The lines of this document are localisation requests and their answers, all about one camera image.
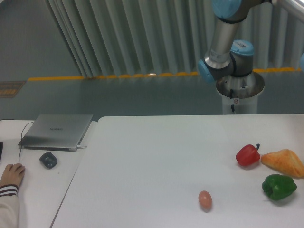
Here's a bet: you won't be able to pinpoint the thin black laptop cable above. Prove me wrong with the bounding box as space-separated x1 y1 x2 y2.
18 120 36 165

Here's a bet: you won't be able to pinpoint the black device at left edge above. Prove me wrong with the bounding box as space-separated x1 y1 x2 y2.
0 142 4 163

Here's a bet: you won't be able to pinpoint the person's bare hand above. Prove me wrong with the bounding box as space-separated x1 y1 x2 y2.
0 163 25 188

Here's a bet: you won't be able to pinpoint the forearm in white sleeve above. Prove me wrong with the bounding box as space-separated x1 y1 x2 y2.
0 185 19 228

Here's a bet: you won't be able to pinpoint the grey pleated curtain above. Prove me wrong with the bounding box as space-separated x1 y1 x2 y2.
47 0 304 78

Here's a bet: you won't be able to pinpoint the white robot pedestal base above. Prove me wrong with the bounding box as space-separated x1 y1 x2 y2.
216 72 265 114

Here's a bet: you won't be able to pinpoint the triangular golden bread pastry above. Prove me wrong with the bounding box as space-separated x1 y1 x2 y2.
261 149 304 178

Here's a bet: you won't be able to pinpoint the green bell pepper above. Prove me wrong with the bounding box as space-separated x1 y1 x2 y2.
262 174 297 200

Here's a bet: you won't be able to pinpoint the brown egg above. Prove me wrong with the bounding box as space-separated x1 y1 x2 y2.
198 190 212 209

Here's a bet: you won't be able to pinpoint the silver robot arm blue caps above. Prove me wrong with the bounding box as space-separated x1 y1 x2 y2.
198 0 271 83

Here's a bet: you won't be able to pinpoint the closed grey laptop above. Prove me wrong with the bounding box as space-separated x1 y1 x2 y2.
19 114 93 151

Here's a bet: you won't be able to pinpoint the red bell pepper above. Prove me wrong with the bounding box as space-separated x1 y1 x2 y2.
236 143 261 166

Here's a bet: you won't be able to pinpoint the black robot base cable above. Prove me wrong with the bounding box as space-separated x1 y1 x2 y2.
229 88 236 115

